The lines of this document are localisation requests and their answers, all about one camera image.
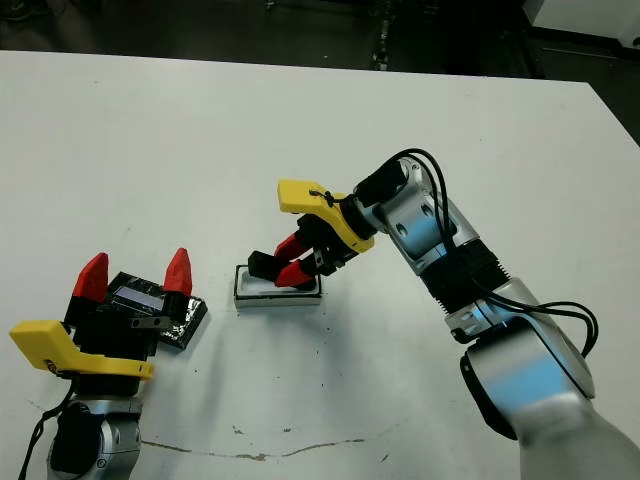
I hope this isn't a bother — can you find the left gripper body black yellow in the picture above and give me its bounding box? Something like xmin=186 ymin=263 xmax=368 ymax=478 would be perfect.
xmin=9 ymin=298 xmax=167 ymax=400

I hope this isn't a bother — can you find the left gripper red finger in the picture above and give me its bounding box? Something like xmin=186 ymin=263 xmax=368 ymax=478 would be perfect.
xmin=163 ymin=247 xmax=194 ymax=320
xmin=69 ymin=252 xmax=110 ymax=308

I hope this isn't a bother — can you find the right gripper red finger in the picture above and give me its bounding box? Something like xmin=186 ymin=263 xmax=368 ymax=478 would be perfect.
xmin=274 ymin=232 xmax=316 ymax=267
xmin=274 ymin=258 xmax=323 ymax=290

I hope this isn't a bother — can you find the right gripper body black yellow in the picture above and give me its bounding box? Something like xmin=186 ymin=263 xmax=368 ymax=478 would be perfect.
xmin=277 ymin=179 xmax=376 ymax=277

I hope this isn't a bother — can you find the shiny black box lid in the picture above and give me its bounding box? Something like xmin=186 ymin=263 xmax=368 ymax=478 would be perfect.
xmin=107 ymin=271 xmax=209 ymax=350

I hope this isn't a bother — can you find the white box base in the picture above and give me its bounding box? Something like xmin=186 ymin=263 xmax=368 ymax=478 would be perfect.
xmin=234 ymin=263 xmax=324 ymax=307

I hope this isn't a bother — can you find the black wheeled metal rack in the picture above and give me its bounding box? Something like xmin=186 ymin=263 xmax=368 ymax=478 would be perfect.
xmin=264 ymin=0 xmax=451 ymax=71

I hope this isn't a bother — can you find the white cabinet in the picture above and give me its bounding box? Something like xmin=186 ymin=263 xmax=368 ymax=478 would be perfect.
xmin=529 ymin=0 xmax=640 ymax=49

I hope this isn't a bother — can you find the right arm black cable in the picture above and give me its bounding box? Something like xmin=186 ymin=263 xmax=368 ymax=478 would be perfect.
xmin=389 ymin=147 xmax=600 ymax=359

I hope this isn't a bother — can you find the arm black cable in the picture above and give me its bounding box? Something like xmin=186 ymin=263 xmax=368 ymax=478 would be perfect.
xmin=19 ymin=384 xmax=76 ymax=480
xmin=389 ymin=147 xmax=600 ymax=359

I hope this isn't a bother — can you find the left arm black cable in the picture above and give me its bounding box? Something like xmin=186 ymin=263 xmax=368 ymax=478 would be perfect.
xmin=19 ymin=384 xmax=76 ymax=480

